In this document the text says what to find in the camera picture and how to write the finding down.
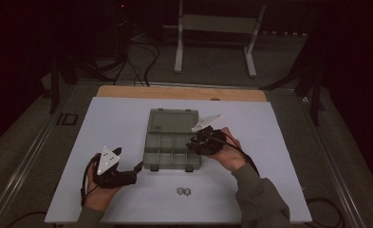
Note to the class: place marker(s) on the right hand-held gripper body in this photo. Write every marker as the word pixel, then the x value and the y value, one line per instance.
pixel 211 142

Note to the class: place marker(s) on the person's left hand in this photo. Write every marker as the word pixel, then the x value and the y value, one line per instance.
pixel 100 198

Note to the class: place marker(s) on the metal floor rail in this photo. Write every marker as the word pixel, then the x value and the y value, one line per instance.
pixel 332 164
pixel 22 164

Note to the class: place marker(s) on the person's right hand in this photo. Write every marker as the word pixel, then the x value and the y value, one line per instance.
pixel 230 158

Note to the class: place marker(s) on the small metal hex nut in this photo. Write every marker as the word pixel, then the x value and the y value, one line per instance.
pixel 180 190
pixel 187 191

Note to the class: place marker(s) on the green plastic compartment box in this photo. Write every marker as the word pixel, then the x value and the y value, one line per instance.
pixel 170 152

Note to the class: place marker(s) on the white metal stand frame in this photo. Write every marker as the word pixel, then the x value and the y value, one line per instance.
pixel 219 23

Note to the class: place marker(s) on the white board sheet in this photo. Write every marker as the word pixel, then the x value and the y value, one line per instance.
pixel 117 126

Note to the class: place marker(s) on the wooden table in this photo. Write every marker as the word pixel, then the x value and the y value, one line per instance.
pixel 181 93

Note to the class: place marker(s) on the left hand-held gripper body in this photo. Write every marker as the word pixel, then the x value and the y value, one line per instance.
pixel 106 161

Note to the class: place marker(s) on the black tripod stand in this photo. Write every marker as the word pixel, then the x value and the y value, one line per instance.
pixel 315 101
pixel 54 90

